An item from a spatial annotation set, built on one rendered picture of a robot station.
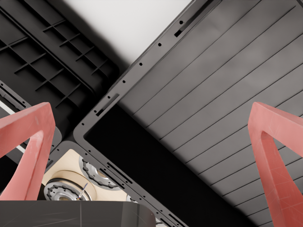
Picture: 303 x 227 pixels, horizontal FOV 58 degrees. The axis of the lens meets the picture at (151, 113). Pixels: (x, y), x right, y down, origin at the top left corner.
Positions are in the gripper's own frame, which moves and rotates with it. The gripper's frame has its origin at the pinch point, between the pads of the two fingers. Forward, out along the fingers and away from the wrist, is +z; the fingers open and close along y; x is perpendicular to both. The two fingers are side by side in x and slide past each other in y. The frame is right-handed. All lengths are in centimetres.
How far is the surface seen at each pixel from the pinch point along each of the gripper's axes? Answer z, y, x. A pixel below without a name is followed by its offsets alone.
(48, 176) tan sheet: 29, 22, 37
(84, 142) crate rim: 16.8, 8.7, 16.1
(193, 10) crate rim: 14.5, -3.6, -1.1
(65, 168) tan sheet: 28.4, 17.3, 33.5
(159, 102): 24.7, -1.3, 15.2
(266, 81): 21.3, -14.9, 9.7
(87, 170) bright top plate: 24.1, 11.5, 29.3
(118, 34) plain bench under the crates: 40.3, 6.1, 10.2
